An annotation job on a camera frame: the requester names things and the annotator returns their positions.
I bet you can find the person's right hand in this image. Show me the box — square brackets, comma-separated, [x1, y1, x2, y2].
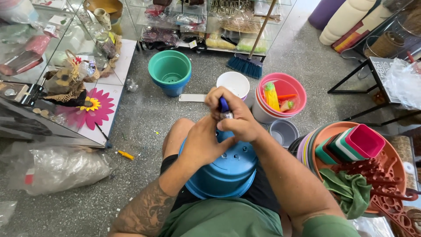
[205, 86, 264, 143]

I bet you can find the person's left hand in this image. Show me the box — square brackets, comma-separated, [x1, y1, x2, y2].
[179, 113, 237, 168]

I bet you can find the blue-handled tool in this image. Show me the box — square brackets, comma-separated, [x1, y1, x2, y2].
[218, 97, 235, 121]

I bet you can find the blue plastic plant pot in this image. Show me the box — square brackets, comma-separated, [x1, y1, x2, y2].
[178, 129, 259, 200]

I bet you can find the person's left leg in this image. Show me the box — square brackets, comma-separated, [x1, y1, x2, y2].
[162, 118, 198, 160]

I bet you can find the white plastic pot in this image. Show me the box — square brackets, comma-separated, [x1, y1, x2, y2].
[216, 71, 251, 101]

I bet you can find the yellow corn toy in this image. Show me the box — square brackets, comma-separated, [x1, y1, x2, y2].
[264, 82, 281, 112]

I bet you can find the small grey pot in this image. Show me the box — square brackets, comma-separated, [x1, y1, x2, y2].
[268, 119, 299, 149]

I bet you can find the white paper strip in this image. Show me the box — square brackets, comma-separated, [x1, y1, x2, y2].
[178, 93, 207, 102]

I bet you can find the stack of pink white buckets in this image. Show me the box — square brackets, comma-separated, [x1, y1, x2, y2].
[252, 72, 307, 124]

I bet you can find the stack of teal blue pots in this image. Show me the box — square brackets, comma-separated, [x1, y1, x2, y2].
[148, 50, 192, 98]

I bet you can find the person's green shirt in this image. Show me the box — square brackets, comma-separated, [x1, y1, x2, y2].
[157, 197, 362, 237]

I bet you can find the stack of coloured round saucers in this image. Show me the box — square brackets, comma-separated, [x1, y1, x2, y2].
[288, 121, 408, 214]

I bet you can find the glass shelf cabinet with goods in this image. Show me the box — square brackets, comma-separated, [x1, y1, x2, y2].
[125, 0, 296, 61]

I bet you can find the pink flower decoration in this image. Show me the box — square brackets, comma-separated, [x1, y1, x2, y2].
[55, 87, 116, 131]

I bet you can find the stack of square coloured pots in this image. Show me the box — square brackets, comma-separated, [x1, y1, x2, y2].
[315, 124, 386, 165]

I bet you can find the green cloth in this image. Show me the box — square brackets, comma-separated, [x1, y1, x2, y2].
[319, 168, 372, 220]

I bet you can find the clear plastic bag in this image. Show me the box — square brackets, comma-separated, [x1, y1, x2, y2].
[0, 142, 118, 197]

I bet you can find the heap of rolled mats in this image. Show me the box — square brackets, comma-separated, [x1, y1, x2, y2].
[308, 0, 395, 54]

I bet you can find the black metal stand with sign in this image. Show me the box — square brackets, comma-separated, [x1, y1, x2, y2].
[328, 56, 421, 127]

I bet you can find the straw hat sunflower doll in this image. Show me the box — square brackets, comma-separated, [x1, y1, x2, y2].
[42, 49, 101, 107]

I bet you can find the crumpled clear plastic wrap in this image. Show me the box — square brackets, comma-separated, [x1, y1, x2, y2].
[383, 58, 421, 111]

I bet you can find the heap of brown ornate brackets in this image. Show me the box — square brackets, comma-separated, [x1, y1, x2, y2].
[332, 151, 421, 237]

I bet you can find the glass shelf with wicker basket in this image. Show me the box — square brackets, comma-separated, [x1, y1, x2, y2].
[340, 0, 421, 60]

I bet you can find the glass display cabinet with decorations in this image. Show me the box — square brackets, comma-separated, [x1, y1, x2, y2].
[0, 0, 138, 149]

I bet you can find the blue broom with wooden handle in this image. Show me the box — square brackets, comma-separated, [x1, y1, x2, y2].
[226, 0, 279, 80]

